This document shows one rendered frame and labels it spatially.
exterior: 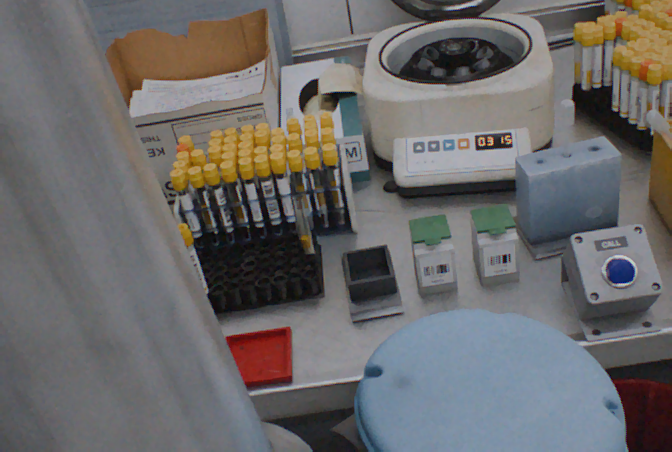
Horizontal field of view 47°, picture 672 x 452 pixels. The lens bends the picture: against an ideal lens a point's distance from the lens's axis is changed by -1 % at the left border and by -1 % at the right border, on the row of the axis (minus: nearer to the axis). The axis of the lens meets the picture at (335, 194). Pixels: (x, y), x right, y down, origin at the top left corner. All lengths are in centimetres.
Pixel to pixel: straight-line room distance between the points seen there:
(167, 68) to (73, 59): 104
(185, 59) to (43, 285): 105
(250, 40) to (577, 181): 58
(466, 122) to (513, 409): 66
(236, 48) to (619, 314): 70
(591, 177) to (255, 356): 39
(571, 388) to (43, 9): 26
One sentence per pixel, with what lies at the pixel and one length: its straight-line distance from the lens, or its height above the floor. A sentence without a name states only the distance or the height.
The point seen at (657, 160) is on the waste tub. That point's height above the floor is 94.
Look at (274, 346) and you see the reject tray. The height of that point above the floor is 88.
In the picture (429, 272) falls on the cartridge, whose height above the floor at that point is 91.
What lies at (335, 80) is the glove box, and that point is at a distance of 107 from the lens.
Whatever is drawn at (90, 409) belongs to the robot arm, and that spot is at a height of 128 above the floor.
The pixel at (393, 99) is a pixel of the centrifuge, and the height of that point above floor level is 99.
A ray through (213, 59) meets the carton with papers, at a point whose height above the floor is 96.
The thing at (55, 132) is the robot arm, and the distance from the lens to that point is 21.
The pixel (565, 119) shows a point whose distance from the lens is 82.
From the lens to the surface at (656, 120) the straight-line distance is 88.
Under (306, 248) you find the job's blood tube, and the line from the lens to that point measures 86.
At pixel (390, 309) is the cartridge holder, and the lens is 81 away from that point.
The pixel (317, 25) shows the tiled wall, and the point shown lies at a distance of 129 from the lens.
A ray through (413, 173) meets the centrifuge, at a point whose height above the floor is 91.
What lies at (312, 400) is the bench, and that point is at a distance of 78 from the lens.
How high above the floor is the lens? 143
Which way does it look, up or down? 34 degrees down
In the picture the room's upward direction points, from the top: 11 degrees counter-clockwise
